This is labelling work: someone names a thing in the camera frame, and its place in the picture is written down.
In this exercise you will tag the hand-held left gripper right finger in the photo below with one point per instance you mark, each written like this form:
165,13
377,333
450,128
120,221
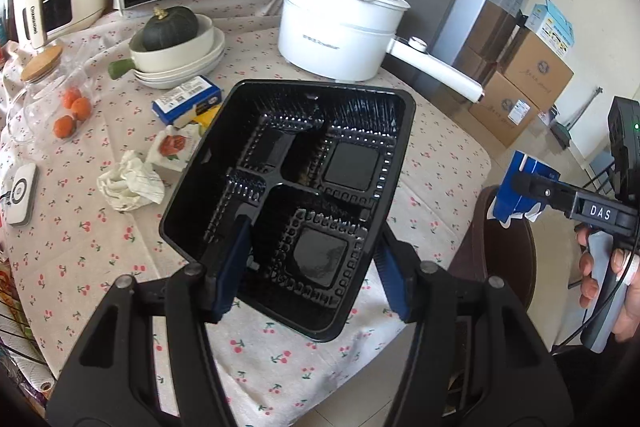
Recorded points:
395,277

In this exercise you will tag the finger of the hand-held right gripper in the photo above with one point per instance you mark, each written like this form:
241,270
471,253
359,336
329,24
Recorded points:
545,194

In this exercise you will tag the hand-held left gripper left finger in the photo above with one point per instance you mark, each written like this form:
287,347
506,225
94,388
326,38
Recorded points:
230,267

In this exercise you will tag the brown plastic bin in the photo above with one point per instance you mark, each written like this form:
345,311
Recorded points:
500,257

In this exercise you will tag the black plastic food tray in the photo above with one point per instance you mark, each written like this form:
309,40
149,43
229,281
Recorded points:
300,157

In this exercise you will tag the white tissue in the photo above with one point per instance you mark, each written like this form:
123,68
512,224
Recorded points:
130,182

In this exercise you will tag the white packet with rose print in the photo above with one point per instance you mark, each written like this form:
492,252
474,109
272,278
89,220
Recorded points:
172,147

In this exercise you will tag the yellow packet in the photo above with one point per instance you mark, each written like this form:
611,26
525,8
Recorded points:
210,116

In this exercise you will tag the small blue box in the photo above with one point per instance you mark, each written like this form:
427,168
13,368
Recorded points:
200,94

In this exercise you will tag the person's right hand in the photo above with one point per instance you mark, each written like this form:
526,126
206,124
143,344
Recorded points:
586,267

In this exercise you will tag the brown cardboard box with label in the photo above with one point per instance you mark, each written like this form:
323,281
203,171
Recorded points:
502,112

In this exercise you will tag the cherry print tablecloth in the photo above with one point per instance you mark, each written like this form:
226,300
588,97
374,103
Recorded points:
100,247

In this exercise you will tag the blue and white carton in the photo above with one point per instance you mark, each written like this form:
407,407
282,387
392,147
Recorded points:
550,27

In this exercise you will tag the white deep plate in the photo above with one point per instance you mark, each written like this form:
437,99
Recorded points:
200,69

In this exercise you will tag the small orange tangerine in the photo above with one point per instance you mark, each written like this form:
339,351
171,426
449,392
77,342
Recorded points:
71,94
64,127
81,108

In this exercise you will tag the white electric cooking pot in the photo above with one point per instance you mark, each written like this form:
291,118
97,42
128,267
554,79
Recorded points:
330,42

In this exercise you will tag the dark green pumpkin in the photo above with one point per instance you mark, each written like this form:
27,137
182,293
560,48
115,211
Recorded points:
170,29

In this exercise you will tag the glass jar with wooden lid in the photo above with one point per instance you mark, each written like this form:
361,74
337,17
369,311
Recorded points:
42,62

